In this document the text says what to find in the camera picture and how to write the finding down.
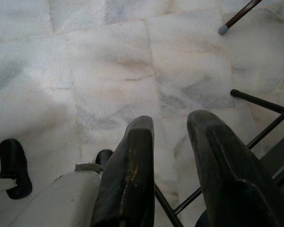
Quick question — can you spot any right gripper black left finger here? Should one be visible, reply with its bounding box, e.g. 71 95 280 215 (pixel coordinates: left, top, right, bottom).
89 115 156 227

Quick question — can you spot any black metal frame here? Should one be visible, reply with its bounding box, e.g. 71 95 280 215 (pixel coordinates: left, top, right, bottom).
154 89 284 227

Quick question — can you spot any silver left robot leg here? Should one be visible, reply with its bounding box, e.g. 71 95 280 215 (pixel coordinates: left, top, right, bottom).
0 174 18 201

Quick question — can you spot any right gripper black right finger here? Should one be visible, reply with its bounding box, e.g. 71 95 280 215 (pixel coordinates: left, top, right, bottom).
186 110 284 227

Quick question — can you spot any brown stick with grey tip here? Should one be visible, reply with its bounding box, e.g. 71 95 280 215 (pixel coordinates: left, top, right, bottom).
218 0 263 35

